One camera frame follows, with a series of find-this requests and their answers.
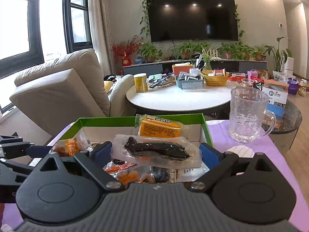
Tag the yellow cushion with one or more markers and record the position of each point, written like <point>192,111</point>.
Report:
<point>108,87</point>

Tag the large red snack bag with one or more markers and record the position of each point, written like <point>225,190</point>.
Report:
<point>257,82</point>

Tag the red flower arrangement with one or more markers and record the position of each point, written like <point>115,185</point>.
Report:
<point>126,50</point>

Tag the grey television cabinet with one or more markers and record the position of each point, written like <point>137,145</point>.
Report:
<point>154,68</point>

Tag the dark round side table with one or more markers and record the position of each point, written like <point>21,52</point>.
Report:
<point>292,118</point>

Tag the tall broad-leaf plant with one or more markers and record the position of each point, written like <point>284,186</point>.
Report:
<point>277,53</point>

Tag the blue white carton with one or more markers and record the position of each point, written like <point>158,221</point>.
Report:
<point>275,94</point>

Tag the wall-mounted black television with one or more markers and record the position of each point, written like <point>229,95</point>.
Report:
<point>193,17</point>

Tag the orange tissue box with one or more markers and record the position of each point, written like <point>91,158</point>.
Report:
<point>182,69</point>

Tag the row of potted green plants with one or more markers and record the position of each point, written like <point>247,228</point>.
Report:
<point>149,52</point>

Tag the beige recliner armchair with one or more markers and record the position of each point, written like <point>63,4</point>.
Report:
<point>60,89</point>

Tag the pink gift box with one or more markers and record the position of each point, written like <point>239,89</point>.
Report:
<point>252,74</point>

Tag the purple floral tablecloth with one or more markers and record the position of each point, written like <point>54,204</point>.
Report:
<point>275,158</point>

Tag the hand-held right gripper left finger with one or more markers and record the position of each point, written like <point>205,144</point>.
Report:
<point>101,154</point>

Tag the purple gift bag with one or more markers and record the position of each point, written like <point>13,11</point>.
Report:
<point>293,86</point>

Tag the clear vacuum dark meat packet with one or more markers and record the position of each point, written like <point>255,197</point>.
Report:
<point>154,149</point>

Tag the clear packet orange pieces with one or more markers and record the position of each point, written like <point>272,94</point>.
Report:
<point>130,177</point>

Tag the trailing green vine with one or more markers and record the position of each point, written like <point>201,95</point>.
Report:
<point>144,12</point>

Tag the spider plant in glass vase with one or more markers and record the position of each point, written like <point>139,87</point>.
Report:
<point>207,58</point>

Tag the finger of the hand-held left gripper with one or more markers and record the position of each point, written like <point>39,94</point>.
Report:
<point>36,151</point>
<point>14,139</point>

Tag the cream curtain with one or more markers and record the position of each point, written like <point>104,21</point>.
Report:
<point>101,17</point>

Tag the yellow can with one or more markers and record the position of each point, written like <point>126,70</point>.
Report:
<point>141,83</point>

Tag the dark round vacuum packet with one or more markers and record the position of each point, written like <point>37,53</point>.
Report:
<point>160,175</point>

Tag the mint green pouch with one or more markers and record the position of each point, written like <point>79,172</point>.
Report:
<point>155,78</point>

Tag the orange yellow snack packet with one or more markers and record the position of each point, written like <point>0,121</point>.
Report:
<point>159,128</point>

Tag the clear glass pitcher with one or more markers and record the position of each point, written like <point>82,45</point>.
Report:
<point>246,116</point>

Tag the white humidifier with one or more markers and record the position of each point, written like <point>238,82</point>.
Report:
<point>289,65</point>

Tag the green cardboard box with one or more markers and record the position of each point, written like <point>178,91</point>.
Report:
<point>108,131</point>

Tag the black framed window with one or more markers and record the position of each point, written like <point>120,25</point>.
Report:
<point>36,17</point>

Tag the silver orange snack packet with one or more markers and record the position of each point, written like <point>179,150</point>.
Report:
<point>120,166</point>

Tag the dark snack packet pile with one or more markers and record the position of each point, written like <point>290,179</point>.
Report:
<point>161,83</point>

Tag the yellow woven basket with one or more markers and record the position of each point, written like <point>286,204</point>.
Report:
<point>215,79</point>

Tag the white snack packet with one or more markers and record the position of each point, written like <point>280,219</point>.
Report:
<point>193,172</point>

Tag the blue plastic tray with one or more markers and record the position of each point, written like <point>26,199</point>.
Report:
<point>189,83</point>

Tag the small clear plastic cup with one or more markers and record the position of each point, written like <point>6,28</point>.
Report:
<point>247,83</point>

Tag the round white coffee table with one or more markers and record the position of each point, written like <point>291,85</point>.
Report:
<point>173,99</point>

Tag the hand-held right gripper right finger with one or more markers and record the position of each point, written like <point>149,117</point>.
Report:
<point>209,152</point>

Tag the orange brown snack packet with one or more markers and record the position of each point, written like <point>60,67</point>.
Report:
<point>70,145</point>

